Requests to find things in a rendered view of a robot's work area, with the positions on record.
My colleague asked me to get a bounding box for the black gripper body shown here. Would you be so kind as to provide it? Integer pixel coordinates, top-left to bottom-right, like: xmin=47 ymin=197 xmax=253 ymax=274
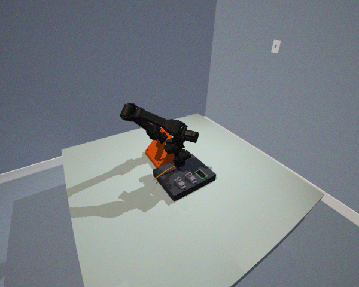
xmin=166 ymin=138 xmax=191 ymax=161

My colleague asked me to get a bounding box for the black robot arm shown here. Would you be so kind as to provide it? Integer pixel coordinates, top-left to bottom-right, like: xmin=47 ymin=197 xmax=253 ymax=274
xmin=120 ymin=103 xmax=199 ymax=154

